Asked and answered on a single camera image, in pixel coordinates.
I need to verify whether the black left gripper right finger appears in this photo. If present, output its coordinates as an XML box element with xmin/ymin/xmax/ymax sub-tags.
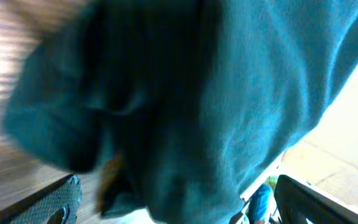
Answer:
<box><xmin>274</xmin><ymin>174</ymin><xmax>358</xmax><ymax>224</ymax></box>

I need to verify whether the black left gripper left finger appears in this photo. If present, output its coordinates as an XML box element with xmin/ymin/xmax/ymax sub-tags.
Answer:
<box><xmin>0</xmin><ymin>174</ymin><xmax>82</xmax><ymax>224</ymax></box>

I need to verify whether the black t-shirt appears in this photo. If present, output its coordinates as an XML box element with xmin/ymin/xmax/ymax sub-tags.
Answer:
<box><xmin>3</xmin><ymin>0</ymin><xmax>358</xmax><ymax>223</ymax></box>

